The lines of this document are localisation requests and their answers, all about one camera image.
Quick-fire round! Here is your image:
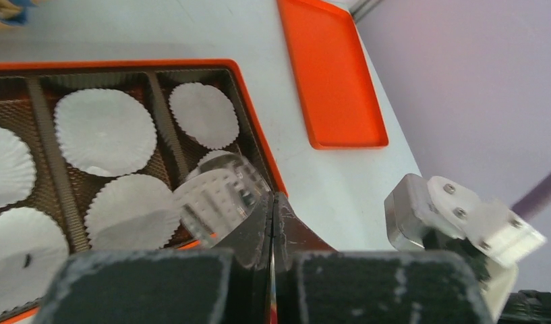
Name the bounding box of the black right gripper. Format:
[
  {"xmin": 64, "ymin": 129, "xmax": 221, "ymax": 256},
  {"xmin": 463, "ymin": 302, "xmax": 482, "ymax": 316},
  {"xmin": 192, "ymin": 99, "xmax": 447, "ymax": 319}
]
[{"xmin": 424, "ymin": 230, "xmax": 551, "ymax": 323}]

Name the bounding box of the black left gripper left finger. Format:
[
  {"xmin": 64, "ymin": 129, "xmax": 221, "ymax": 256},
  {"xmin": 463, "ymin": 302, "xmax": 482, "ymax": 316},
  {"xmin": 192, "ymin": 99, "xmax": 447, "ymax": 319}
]
[{"xmin": 34, "ymin": 193, "xmax": 274, "ymax": 323}]

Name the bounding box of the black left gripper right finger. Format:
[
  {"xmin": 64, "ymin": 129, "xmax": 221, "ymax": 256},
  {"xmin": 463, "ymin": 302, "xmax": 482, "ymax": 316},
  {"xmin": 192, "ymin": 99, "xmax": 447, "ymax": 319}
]
[{"xmin": 273, "ymin": 193, "xmax": 493, "ymax": 323}]

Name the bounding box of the orange cookie box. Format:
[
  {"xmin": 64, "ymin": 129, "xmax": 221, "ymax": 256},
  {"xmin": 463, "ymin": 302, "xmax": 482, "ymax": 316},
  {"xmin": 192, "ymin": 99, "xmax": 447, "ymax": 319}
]
[{"xmin": 0, "ymin": 59, "xmax": 286, "ymax": 323}]

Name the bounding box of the white paper cupcake liner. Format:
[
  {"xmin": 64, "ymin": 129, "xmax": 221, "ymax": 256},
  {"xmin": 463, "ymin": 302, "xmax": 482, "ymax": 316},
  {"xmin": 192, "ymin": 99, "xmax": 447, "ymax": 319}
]
[
  {"xmin": 53, "ymin": 88, "xmax": 157, "ymax": 178},
  {"xmin": 84, "ymin": 174, "xmax": 180, "ymax": 250},
  {"xmin": 0, "ymin": 126, "xmax": 36, "ymax": 209},
  {"xmin": 169, "ymin": 82, "xmax": 239, "ymax": 149},
  {"xmin": 0, "ymin": 207, "xmax": 69, "ymax": 315},
  {"xmin": 184, "ymin": 150, "xmax": 237, "ymax": 181}
]

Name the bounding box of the orange box lid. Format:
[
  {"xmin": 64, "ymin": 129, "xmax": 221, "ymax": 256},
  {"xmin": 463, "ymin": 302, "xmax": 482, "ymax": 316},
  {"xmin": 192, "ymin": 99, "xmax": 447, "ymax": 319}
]
[{"xmin": 277, "ymin": 0, "xmax": 389, "ymax": 150}]

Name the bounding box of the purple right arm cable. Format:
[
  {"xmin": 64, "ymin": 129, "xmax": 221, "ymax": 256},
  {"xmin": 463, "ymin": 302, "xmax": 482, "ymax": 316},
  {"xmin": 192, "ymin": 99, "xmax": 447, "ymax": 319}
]
[{"xmin": 511, "ymin": 163, "xmax": 551, "ymax": 221}]

